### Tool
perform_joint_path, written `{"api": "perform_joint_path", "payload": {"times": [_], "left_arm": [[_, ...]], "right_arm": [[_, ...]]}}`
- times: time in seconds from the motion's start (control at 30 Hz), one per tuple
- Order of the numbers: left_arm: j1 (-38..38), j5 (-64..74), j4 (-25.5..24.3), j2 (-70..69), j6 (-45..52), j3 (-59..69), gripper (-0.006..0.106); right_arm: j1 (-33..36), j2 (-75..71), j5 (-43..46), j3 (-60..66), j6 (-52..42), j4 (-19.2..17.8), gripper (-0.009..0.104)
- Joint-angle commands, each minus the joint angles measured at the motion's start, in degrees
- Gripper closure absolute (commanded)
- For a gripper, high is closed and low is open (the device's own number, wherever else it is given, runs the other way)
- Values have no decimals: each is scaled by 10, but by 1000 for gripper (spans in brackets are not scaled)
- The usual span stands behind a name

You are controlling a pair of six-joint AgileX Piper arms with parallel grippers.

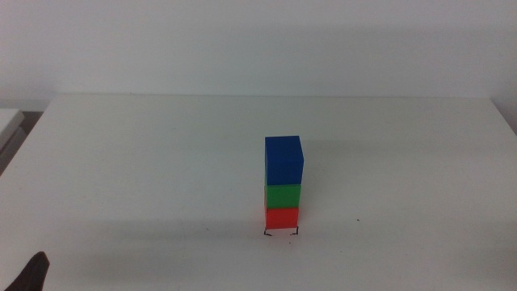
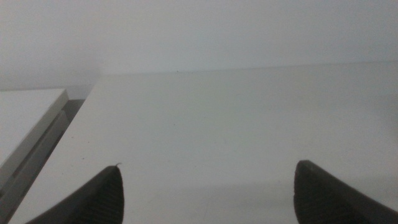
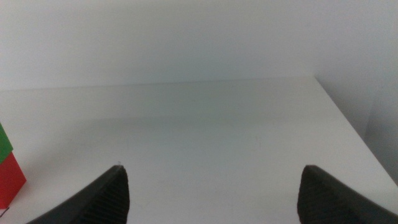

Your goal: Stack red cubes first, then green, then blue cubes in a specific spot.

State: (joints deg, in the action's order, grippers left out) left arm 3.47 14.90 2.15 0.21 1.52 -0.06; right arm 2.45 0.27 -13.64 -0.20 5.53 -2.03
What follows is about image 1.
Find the red cube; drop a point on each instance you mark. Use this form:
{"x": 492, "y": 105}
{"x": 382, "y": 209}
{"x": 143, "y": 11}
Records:
{"x": 282, "y": 219}

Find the blue cube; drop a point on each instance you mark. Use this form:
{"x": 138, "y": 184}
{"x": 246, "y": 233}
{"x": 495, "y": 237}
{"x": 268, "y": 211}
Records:
{"x": 284, "y": 161}

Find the white side table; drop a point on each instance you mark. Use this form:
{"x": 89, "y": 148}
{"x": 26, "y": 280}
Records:
{"x": 7, "y": 121}

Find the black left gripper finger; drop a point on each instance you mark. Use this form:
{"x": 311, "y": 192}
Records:
{"x": 30, "y": 277}

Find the green cube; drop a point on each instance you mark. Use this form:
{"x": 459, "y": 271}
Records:
{"x": 282, "y": 196}

